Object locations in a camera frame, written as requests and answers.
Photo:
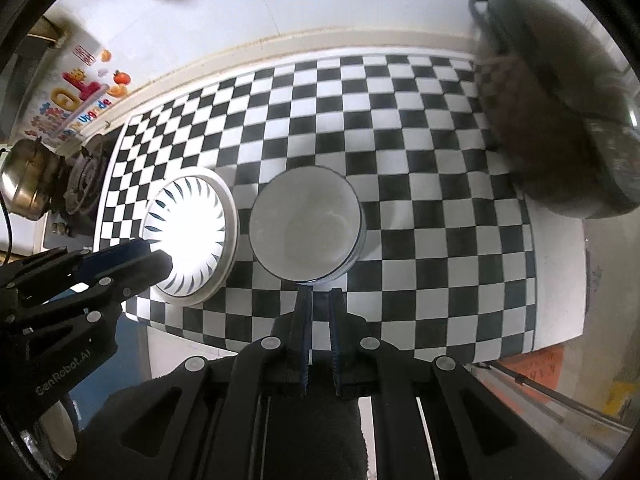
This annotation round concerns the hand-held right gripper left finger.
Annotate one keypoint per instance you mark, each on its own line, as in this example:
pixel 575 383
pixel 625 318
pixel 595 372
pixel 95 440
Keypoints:
pixel 304 335

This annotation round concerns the dark wok with lid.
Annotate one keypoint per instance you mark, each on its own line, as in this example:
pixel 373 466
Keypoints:
pixel 550 110

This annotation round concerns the white plate grey floral print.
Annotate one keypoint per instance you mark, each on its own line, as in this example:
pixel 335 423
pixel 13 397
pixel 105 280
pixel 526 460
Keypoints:
pixel 231 240

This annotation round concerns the plain white bowl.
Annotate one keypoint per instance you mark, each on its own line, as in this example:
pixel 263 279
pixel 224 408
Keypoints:
pixel 305 225

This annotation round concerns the black white checkered cloth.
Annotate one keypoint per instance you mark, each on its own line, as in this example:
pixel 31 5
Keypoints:
pixel 425 185

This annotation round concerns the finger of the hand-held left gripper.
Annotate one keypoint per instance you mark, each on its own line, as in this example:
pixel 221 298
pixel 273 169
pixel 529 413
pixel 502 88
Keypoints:
pixel 117 257
pixel 145 272

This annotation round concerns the orange cardboard box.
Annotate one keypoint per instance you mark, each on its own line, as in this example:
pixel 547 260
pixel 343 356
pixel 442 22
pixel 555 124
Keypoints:
pixel 535 370

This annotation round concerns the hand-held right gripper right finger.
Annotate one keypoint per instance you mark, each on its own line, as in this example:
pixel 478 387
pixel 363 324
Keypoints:
pixel 336 335

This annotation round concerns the gas stove burner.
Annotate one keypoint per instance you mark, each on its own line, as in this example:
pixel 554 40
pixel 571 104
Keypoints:
pixel 85 180

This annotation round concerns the colourful wall sticker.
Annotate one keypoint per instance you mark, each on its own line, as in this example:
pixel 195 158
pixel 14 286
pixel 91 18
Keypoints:
pixel 75 95

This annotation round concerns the brass kettle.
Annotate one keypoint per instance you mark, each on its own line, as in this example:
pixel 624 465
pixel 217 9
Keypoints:
pixel 27 180

